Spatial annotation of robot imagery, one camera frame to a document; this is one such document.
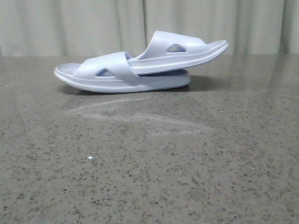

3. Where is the light blue slipper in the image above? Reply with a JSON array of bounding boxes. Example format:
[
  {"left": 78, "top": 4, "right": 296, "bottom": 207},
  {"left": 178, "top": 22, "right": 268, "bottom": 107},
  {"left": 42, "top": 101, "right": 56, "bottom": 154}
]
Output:
[
  {"left": 54, "top": 52, "right": 191, "bottom": 93},
  {"left": 128, "top": 30, "right": 228, "bottom": 75}
]

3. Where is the grey-green curtain backdrop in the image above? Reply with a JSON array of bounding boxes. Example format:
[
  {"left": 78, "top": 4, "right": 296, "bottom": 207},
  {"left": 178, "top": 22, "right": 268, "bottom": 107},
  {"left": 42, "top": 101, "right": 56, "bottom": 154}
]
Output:
[{"left": 0, "top": 0, "right": 299, "bottom": 56}]

